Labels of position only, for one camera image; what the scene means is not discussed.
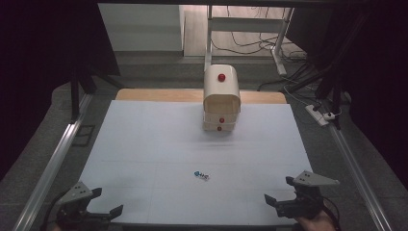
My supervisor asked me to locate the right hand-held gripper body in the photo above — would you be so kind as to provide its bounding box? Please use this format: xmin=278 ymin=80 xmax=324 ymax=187
xmin=274 ymin=170 xmax=341 ymax=219

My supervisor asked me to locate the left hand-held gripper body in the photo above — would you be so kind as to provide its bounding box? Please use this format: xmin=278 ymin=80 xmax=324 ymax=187
xmin=56 ymin=181 xmax=113 ymax=231

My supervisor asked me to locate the white cabinet with red knobs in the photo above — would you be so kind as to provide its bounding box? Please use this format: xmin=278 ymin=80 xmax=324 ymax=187
xmin=202 ymin=64 xmax=242 ymax=133

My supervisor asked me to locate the person's right hand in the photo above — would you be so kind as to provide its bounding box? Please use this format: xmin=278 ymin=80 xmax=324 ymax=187
xmin=293 ymin=211 xmax=337 ymax=231

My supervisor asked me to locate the white power strip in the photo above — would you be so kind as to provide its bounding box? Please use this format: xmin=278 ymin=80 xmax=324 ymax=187
xmin=304 ymin=104 xmax=330 ymax=127

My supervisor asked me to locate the white paper mat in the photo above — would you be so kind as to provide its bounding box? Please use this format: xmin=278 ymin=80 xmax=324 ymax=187
xmin=78 ymin=99 xmax=314 ymax=226

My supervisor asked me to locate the black curtain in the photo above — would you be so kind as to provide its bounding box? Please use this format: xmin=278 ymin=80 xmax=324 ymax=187
xmin=285 ymin=6 xmax=408 ymax=191
xmin=0 ymin=0 xmax=121 ymax=182

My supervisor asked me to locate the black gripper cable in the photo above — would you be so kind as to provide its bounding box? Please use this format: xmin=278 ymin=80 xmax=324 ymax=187
xmin=320 ymin=194 xmax=343 ymax=231
xmin=40 ymin=192 xmax=65 ymax=231

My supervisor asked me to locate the aluminium rail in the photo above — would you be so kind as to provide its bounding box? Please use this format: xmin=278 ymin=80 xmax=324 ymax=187
xmin=326 ymin=123 xmax=395 ymax=231
xmin=12 ymin=92 xmax=94 ymax=231

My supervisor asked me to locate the black square floor frame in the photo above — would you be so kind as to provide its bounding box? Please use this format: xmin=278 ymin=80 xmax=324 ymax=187
xmin=71 ymin=123 xmax=96 ymax=148

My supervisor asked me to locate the white cable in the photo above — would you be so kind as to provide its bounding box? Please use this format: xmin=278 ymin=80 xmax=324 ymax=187
xmin=283 ymin=84 xmax=310 ymax=108

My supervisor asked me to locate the black floor cable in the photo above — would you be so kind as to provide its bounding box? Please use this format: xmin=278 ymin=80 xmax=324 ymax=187
xmin=211 ymin=6 xmax=319 ymax=92

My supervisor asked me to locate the white desk frame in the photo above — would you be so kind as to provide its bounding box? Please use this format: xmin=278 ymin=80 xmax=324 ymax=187
xmin=203 ymin=4 xmax=296 ymax=77

